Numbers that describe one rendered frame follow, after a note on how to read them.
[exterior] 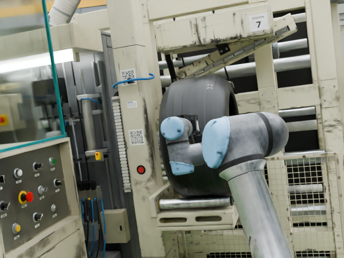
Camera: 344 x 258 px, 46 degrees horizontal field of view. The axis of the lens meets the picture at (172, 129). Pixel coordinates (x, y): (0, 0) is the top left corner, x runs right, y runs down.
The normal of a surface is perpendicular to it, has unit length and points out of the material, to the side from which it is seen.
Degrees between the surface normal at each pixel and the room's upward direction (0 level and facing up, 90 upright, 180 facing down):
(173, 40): 90
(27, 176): 90
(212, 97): 50
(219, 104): 66
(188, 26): 90
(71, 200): 90
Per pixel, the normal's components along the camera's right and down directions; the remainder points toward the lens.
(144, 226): -0.27, 0.11
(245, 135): 0.27, -0.39
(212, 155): -0.95, 0.04
